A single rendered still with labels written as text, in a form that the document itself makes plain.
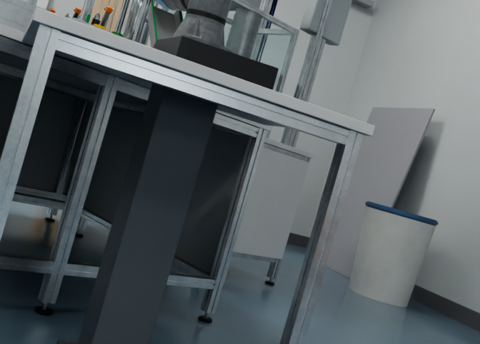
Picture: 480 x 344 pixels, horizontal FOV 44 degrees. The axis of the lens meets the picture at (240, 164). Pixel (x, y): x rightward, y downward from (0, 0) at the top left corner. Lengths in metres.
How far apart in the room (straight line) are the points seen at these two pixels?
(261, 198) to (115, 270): 1.99
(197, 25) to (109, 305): 0.80
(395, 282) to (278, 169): 1.40
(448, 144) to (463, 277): 1.15
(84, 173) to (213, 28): 0.69
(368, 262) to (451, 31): 2.37
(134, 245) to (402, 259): 3.08
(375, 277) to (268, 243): 1.10
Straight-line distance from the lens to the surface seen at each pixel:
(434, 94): 5.69
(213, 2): 1.72
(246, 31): 3.46
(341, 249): 5.50
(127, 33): 3.25
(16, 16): 2.01
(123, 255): 1.67
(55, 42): 1.40
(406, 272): 4.56
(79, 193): 2.07
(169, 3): 1.85
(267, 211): 3.62
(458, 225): 5.04
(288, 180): 3.69
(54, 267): 2.11
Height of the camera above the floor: 0.65
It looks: level
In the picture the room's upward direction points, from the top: 16 degrees clockwise
